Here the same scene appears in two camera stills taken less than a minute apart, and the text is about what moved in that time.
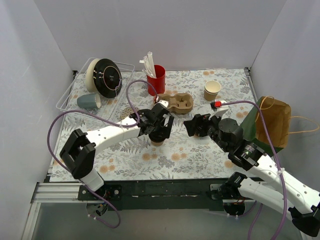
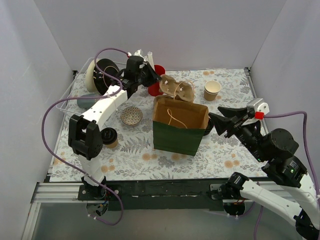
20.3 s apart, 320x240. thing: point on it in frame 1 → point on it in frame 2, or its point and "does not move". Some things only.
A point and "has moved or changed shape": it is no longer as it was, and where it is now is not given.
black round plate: x=107 y=77 does not move
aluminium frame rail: x=52 y=192 does not move
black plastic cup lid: x=157 y=136 has moved or changed shape
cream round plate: x=89 y=76 does not move
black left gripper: x=160 y=122 → x=144 y=74
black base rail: x=155 y=195 does not move
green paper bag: x=280 y=123 → x=178 y=126
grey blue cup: x=89 y=101 does not move
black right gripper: x=200 y=125 → x=236 y=123
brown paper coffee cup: x=157 y=143 → x=112 y=145
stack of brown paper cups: x=212 y=87 does not move
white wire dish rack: x=99 y=88 does not move
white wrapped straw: x=151 y=64 does not move
